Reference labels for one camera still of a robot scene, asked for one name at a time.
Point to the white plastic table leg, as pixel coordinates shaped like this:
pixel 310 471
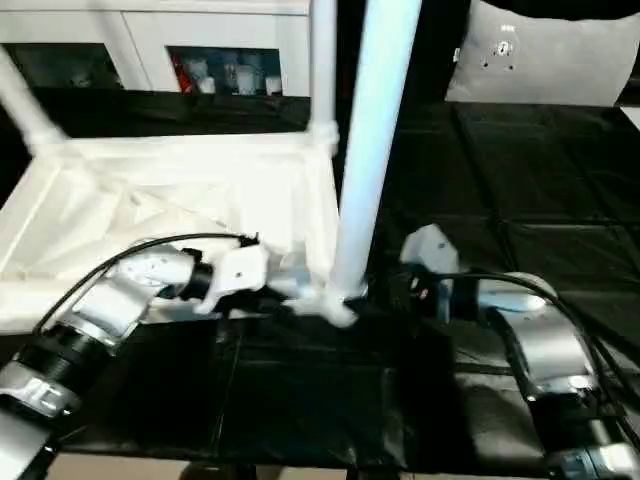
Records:
pixel 377 125
pixel 322 65
pixel 25 100

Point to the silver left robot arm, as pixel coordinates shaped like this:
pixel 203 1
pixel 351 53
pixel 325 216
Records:
pixel 125 290

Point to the white glass-door cabinet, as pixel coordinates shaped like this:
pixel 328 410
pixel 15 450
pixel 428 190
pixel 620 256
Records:
pixel 215 25

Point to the grey cushion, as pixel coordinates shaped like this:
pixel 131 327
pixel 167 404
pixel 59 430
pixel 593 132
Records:
pixel 545 65

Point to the white plastic table top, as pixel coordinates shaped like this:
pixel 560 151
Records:
pixel 175 175

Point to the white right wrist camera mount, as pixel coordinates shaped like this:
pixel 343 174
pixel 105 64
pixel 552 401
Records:
pixel 430 247

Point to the black work mat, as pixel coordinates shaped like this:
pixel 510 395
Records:
pixel 525 175

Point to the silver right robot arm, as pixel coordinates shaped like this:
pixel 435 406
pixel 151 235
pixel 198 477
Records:
pixel 550 340

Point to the black box with gold label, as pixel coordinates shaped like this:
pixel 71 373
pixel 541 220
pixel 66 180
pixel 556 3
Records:
pixel 435 45

